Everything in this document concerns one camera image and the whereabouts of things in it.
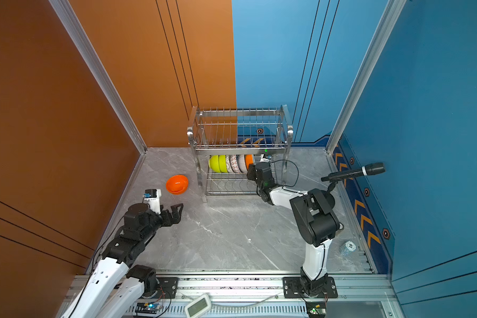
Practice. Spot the white bowl orange outside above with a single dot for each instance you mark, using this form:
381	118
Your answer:
249	159

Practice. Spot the black microphone on stand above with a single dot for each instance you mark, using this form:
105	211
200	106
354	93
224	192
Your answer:
367	170

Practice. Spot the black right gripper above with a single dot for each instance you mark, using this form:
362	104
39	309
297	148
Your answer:
252	171

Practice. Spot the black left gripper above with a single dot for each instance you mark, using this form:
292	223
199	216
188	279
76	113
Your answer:
176	216

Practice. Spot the orange plastic bowl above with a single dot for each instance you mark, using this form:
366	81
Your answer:
177	184

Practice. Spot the stainless steel dish rack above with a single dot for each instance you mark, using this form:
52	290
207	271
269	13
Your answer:
236	131

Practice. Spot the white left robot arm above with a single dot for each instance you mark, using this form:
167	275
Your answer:
116	282

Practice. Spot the green circuit board left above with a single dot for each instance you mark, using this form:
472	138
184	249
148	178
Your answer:
148	308

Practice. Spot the blue poker chip stack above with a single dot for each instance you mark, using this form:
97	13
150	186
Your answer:
347	248

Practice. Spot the pink striped ceramic bowl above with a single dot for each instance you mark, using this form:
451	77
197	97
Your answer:
241	163

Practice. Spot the aluminium corner post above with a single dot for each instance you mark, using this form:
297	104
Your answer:
380	37
75	30

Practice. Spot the white maroon patterned bowl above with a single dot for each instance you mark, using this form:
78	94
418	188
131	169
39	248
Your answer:
228	164

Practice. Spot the blue triangle patterned bowl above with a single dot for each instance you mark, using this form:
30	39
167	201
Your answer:
234	164

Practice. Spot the lime green bowl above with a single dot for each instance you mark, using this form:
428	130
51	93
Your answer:
222	164
214	163

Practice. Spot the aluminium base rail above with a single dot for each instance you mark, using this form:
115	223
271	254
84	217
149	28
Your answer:
273	294

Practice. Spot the aluminium corner post left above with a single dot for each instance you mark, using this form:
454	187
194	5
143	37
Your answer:
75	30

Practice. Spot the circuit board right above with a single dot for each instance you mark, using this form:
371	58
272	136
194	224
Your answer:
316	309

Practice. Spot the white handheld timer device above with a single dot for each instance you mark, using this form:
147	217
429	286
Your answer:
198	307

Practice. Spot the aluminium corner post right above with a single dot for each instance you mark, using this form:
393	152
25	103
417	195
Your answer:
380	37

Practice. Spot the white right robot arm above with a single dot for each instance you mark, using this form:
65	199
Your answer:
317	224

